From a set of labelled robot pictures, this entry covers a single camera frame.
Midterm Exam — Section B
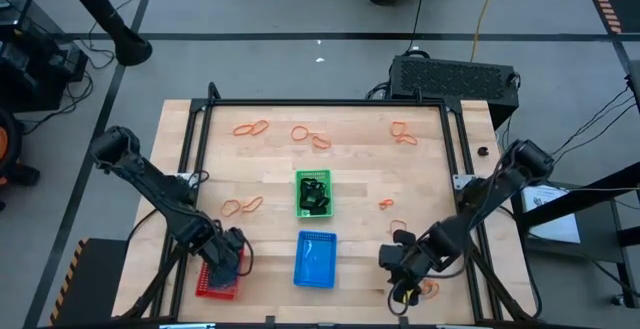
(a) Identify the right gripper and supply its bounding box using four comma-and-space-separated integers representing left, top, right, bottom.
389, 241, 444, 306

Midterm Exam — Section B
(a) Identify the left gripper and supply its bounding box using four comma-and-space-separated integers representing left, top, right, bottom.
199, 223, 250, 280

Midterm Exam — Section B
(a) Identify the red plastic basket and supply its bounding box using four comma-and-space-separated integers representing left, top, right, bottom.
195, 241, 246, 301

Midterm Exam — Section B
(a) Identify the blue plastic basket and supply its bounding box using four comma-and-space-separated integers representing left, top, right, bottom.
292, 229, 338, 290

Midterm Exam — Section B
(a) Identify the green plastic basket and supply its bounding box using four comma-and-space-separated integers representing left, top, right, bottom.
295, 169, 335, 219

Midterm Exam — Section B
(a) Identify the white paper sheet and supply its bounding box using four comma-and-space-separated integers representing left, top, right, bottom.
521, 181, 583, 245

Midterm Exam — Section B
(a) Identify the black metal stand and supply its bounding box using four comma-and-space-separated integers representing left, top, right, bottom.
509, 161, 640, 310

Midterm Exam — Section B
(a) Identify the black perforated computer case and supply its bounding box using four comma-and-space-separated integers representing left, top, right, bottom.
388, 54, 521, 118

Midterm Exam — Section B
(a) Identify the black pole stand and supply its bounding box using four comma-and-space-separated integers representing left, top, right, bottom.
52, 0, 154, 68

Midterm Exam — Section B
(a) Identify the orange black wheeled device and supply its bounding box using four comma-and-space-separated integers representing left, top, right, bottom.
0, 106, 42, 188

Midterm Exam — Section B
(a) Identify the black equipment stack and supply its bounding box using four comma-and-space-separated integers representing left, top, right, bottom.
0, 0, 90, 113

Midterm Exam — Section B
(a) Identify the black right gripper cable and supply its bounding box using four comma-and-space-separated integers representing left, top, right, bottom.
386, 278, 410, 318

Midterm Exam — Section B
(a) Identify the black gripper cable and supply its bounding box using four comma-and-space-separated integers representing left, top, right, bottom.
238, 238, 255, 278
386, 278, 410, 318

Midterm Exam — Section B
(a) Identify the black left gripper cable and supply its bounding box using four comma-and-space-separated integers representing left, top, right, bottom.
238, 238, 255, 278

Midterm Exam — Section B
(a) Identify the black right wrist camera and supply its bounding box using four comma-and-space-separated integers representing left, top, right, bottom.
377, 228, 417, 271

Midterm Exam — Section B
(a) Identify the black arm base cable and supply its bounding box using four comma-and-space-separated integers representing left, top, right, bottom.
123, 203, 169, 250

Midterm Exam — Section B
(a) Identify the black cable bundle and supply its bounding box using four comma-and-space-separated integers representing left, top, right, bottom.
19, 66, 117, 136
549, 84, 640, 171

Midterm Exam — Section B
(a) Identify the black floor cable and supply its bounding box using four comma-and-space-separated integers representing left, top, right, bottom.
404, 0, 430, 55

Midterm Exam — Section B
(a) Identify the yellow floor cable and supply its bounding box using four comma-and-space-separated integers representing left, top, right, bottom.
469, 0, 503, 63

